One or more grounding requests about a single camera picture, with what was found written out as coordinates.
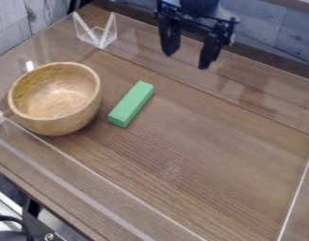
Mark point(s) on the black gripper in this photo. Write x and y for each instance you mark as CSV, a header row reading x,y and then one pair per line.
x,y
202,14

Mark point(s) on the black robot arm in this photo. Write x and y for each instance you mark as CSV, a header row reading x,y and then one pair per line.
x,y
218,29

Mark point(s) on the wooden bowl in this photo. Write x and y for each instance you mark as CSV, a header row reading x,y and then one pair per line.
x,y
55,98

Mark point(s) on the green rectangular block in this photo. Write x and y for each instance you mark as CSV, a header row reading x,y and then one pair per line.
x,y
130,104

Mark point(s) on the clear acrylic corner bracket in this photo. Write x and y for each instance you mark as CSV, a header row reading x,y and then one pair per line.
x,y
95,36

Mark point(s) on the clear acrylic front wall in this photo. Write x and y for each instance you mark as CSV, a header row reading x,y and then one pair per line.
x,y
97,207

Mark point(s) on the black metal table frame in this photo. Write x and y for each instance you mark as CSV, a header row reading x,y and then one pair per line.
x,y
42,223

